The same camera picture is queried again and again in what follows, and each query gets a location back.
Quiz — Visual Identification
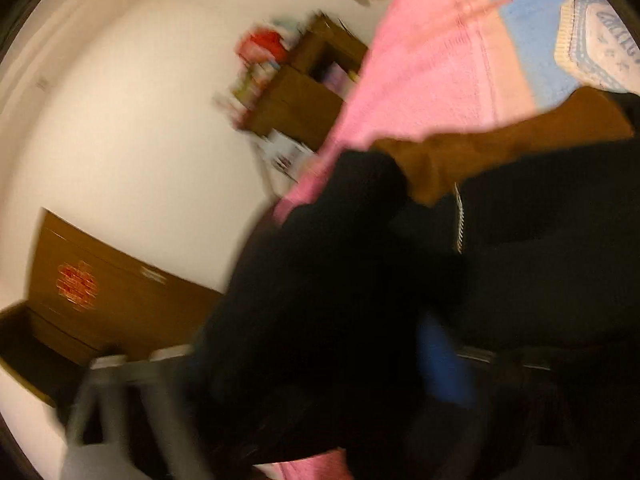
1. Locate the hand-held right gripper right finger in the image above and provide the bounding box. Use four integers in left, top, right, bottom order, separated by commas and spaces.
416, 317, 553, 407

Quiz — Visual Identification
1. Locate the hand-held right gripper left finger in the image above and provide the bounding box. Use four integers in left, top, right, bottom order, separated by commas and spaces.
60, 345, 216, 480

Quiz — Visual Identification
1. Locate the black hoodie jacket brown hood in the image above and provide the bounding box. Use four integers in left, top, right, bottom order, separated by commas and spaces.
192, 87, 640, 480

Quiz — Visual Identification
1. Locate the white paper bag dark print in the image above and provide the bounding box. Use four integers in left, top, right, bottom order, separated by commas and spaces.
257, 129, 312, 177

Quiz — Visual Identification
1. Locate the bed with pink-blue sheet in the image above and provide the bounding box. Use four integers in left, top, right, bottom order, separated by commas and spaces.
270, 0, 640, 480

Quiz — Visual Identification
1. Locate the brown wooden desk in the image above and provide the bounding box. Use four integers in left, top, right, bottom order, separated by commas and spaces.
245, 12, 369, 154

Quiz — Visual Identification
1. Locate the stack of small boxes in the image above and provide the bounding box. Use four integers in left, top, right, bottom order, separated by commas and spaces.
322, 62, 359, 97

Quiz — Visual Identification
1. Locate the green packet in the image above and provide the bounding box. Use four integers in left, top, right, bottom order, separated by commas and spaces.
234, 62, 279, 107

